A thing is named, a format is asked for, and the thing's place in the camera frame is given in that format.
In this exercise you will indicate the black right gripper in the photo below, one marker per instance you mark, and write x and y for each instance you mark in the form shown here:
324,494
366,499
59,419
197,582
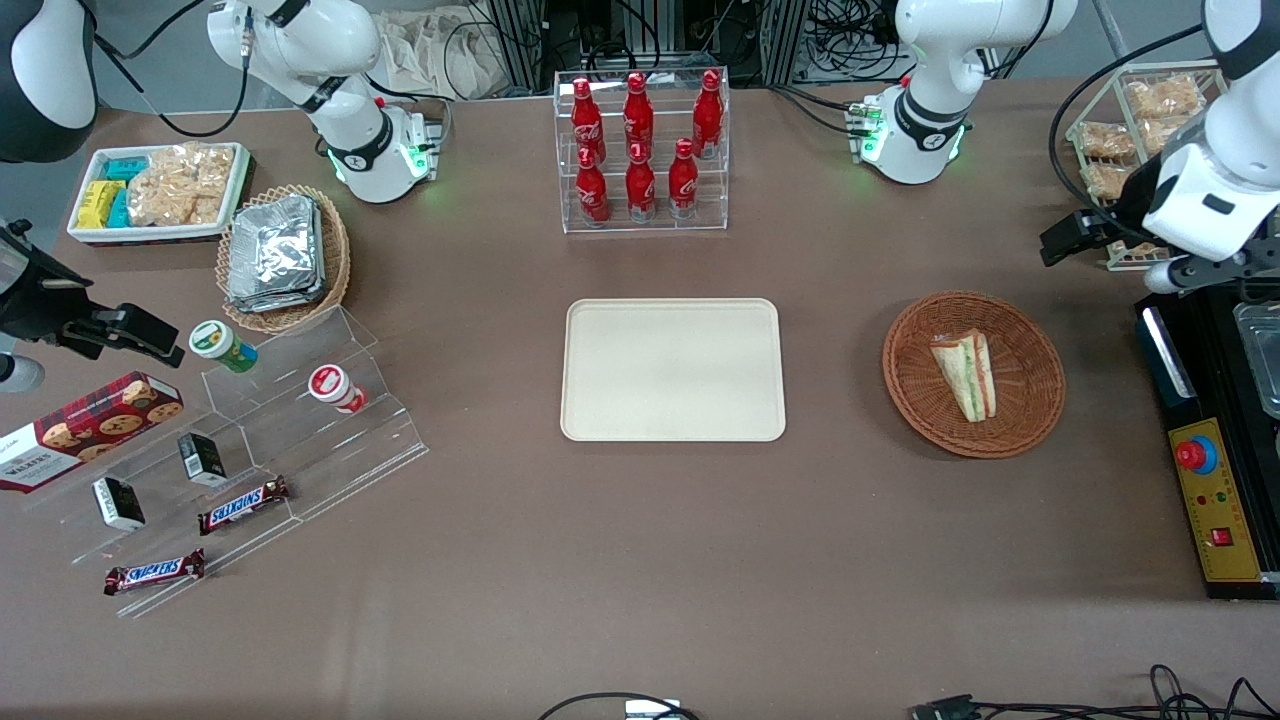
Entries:
30,302

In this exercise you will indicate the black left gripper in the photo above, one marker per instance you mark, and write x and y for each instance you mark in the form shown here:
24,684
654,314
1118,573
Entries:
1131,203

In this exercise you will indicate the triangular sandwich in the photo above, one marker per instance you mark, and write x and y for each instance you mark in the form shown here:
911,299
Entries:
965,372

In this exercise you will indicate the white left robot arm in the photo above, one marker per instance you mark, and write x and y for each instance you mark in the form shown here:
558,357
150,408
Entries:
925,120

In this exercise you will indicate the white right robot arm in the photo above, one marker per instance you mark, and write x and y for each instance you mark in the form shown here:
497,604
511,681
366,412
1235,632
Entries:
350,150

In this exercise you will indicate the white rectangular snack tray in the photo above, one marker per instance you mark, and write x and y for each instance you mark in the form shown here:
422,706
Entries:
85,232

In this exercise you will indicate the brown round wicker basket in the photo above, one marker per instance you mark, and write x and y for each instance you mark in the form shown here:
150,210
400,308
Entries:
1030,400

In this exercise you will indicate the oval wicker basket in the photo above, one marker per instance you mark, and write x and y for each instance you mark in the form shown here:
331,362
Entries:
335,260

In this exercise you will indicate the beige plastic tray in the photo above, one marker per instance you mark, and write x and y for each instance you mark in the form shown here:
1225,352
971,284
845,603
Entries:
670,370

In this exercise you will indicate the clear bag fried snack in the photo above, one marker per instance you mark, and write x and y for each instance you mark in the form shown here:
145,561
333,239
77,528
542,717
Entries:
1105,140
1175,137
1165,97
1135,250
1108,180

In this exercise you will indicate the red tartan shortbread box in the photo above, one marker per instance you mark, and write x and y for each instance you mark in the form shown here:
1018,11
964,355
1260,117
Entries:
90,430

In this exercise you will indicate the green lid white cup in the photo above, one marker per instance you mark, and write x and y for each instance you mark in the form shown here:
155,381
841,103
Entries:
220,345

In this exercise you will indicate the teal snack packet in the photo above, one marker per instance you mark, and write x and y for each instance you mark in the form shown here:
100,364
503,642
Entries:
120,210
127,168

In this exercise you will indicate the yellow snack packet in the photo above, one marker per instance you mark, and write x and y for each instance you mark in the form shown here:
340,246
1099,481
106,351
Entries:
98,203

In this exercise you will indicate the small black box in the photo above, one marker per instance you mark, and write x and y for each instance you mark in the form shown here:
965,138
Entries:
202,458
118,503

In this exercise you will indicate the clear bag of rice crackers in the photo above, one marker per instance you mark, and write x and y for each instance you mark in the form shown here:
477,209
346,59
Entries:
180,185

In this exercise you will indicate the silver foil wrapped pack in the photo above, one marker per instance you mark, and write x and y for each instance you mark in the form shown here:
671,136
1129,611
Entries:
275,250

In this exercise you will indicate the black machine with yellow panel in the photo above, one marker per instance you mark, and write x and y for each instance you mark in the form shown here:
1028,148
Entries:
1170,420

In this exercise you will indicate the brown snickers bar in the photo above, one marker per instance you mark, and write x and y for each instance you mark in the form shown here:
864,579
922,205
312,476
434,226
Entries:
155,572
245,505

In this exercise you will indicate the grey metal pole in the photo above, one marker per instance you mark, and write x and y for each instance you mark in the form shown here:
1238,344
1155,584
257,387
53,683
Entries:
1108,25

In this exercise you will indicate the steel container pan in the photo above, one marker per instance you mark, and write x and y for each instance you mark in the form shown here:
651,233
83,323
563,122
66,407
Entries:
1262,360

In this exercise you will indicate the red lid white cup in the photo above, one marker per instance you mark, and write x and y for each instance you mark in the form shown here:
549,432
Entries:
335,387

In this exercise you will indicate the clear acrylic tiered stand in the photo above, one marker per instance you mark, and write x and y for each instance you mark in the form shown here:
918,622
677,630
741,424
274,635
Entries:
320,460

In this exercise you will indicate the red emergency stop button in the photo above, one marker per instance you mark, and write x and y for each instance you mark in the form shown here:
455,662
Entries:
1196,455

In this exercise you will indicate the clear acrylic bottle rack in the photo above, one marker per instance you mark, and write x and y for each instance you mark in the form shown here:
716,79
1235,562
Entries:
715,200

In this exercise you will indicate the red cola bottle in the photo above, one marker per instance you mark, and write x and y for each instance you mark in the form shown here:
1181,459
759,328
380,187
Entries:
592,190
708,115
683,182
641,185
587,125
638,115

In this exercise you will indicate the beige cloth bag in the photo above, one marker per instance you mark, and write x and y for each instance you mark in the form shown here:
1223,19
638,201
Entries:
440,55

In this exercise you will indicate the small white device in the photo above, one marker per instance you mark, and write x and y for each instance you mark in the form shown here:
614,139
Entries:
652,710

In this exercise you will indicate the aluminium frame rack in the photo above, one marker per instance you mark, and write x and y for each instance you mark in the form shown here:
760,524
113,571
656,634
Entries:
515,40
785,40

